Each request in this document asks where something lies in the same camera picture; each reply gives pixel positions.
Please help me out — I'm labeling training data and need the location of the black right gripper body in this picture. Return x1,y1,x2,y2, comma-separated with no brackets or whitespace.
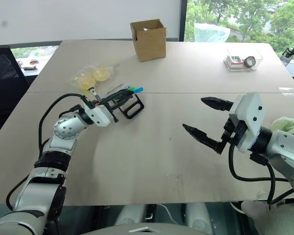
220,113,246,150

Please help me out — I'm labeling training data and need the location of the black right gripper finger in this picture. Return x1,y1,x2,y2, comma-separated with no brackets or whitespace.
200,96,235,114
182,123,226,155

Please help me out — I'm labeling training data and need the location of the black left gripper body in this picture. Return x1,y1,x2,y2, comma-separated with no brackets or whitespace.
100,96,120,123

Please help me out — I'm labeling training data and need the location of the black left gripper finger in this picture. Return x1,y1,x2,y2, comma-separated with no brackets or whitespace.
113,94,135,110
110,90,134,101

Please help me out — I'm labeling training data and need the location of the pen with green cap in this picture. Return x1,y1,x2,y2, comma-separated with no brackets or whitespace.
117,85,136,96

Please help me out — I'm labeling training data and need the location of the pen with blue cap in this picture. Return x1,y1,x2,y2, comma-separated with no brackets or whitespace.
122,86,145,97

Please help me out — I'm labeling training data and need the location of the clear pen packaging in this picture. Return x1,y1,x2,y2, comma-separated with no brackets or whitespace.
103,82,129,96

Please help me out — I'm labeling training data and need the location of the black pen holder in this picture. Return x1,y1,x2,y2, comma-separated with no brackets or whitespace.
117,94,146,120

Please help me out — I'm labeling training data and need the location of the clear bag with yellow items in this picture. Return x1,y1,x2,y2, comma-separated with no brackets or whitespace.
68,61,121,94

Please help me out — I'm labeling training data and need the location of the red and white small box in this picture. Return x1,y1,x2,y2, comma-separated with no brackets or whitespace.
226,55,245,68

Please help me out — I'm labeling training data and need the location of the clear plastic box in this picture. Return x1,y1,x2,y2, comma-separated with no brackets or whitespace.
223,47,264,72

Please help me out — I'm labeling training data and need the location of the black tape roll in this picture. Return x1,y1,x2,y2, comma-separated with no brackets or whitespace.
243,56,257,69

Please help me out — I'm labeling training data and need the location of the light green towel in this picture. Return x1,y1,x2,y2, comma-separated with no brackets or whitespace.
270,117,294,138

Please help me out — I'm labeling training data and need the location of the brown cardboard box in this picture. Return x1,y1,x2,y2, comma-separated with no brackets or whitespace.
130,19,168,63

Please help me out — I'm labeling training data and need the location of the clear plastic sheet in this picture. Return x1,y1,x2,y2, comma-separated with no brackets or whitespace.
193,23,231,43

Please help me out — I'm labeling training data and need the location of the grey rounded robot leg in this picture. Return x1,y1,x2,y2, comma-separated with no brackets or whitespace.
114,204,146,229
185,202,214,235

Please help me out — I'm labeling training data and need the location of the black device with yellow mark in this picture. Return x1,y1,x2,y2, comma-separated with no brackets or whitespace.
279,46,294,66

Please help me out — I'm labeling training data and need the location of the small orange object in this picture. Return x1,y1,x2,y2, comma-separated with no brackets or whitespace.
22,59,39,71

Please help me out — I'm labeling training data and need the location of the white cloth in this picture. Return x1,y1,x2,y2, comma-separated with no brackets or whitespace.
239,199,294,235

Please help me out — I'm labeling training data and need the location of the black office chair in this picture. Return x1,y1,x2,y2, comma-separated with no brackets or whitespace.
0,45,30,145

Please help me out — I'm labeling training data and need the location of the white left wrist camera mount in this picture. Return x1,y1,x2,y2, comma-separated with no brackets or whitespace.
84,104,114,127

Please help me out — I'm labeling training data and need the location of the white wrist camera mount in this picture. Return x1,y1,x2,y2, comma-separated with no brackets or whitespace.
84,104,114,127
231,92,268,154

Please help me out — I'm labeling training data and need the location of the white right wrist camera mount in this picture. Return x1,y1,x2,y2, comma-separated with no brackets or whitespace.
231,92,268,154

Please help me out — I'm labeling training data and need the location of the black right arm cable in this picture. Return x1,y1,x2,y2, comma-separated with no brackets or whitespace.
228,144,294,212

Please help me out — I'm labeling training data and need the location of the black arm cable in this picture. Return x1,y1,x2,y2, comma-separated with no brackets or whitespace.
5,93,89,212
228,144,294,212

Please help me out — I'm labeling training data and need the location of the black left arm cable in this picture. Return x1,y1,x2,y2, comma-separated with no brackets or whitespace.
5,93,89,212

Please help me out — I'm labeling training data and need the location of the thin white cable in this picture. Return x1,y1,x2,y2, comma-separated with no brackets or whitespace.
158,204,178,224

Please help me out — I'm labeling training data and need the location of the dark window frame post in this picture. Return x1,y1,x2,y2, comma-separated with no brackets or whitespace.
179,0,188,42

